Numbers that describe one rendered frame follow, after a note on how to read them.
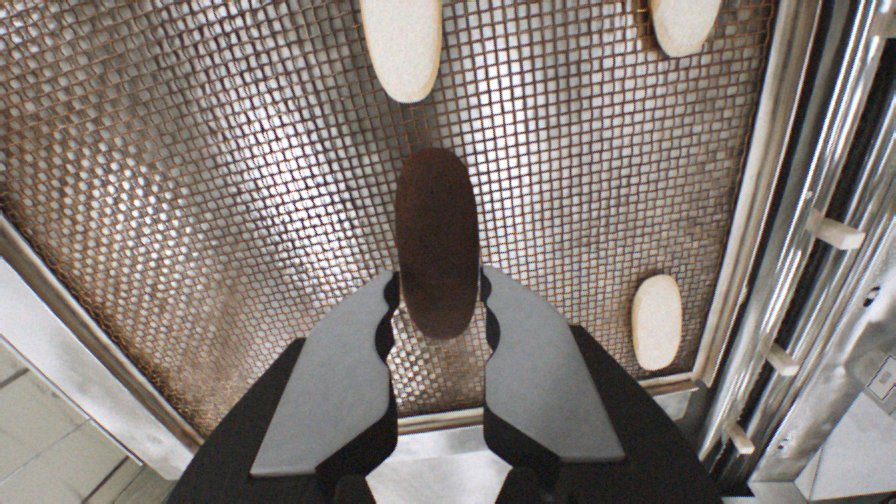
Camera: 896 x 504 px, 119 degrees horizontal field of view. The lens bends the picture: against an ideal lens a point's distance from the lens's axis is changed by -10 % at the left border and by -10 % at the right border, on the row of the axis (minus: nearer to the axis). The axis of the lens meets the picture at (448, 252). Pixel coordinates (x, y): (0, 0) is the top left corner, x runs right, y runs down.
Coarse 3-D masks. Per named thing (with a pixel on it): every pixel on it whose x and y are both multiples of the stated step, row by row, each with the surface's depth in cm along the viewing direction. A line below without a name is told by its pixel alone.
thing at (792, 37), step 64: (0, 0) 13; (64, 0) 13; (128, 0) 13; (128, 64) 14; (320, 64) 15; (640, 64) 15; (768, 64) 15; (64, 128) 16; (128, 128) 16; (320, 128) 16; (768, 128) 16; (0, 192) 17; (64, 192) 17; (128, 192) 17; (192, 192) 18; (512, 192) 18; (640, 192) 18; (768, 192) 17; (0, 256) 18; (128, 256) 19; (192, 256) 19; (256, 256) 20; (384, 256) 20; (576, 256) 20; (640, 256) 20; (704, 256) 20; (64, 320) 20; (704, 320) 23; (128, 384) 24; (192, 384) 25; (640, 384) 26; (192, 448) 28
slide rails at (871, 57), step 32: (864, 64) 17; (864, 96) 17; (832, 160) 20; (864, 160) 19; (832, 192) 20; (864, 192) 20; (864, 224) 21; (800, 256) 23; (832, 256) 23; (832, 288) 24; (800, 320) 26; (800, 352) 27; (768, 384) 30; (736, 416) 33; (768, 416) 32; (736, 448) 36
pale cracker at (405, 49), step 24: (360, 0) 13; (384, 0) 13; (408, 0) 13; (432, 0) 13; (384, 24) 13; (408, 24) 13; (432, 24) 13; (384, 48) 14; (408, 48) 14; (432, 48) 14; (384, 72) 14; (408, 72) 14; (432, 72) 14; (408, 96) 15
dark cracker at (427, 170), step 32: (416, 160) 12; (448, 160) 12; (416, 192) 12; (448, 192) 12; (416, 224) 12; (448, 224) 12; (416, 256) 13; (448, 256) 13; (416, 288) 14; (448, 288) 14; (416, 320) 15; (448, 320) 15
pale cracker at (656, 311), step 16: (640, 288) 21; (656, 288) 20; (672, 288) 20; (640, 304) 21; (656, 304) 21; (672, 304) 21; (640, 320) 22; (656, 320) 21; (672, 320) 21; (640, 336) 22; (656, 336) 22; (672, 336) 22; (640, 352) 23; (656, 352) 23; (672, 352) 23; (656, 368) 24
